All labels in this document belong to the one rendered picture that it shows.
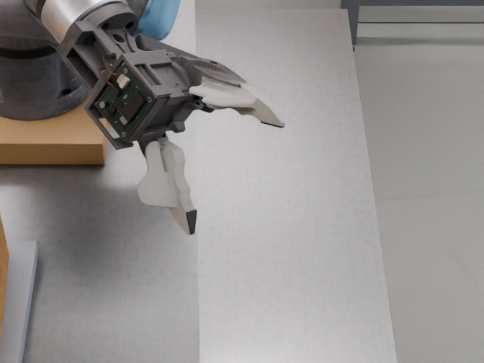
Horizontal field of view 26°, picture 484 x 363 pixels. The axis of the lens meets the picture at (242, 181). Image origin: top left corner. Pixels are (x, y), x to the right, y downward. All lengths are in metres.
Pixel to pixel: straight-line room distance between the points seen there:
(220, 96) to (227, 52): 0.67
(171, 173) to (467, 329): 1.42
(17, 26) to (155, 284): 0.33
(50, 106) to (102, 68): 0.46
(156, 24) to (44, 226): 0.28
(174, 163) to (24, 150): 0.43
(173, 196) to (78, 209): 0.35
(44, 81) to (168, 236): 0.28
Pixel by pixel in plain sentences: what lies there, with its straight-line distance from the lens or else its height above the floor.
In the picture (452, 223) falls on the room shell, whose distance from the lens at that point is 2.56.
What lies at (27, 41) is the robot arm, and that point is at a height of 0.98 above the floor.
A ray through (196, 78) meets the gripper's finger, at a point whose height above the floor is 1.16.
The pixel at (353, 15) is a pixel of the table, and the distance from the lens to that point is 3.03.
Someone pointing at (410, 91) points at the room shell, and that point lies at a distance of 2.97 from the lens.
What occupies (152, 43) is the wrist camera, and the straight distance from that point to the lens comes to 1.01.
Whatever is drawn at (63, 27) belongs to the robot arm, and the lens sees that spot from 0.99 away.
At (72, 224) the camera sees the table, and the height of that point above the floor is 0.83.
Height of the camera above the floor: 1.70
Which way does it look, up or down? 40 degrees down
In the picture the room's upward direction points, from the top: straight up
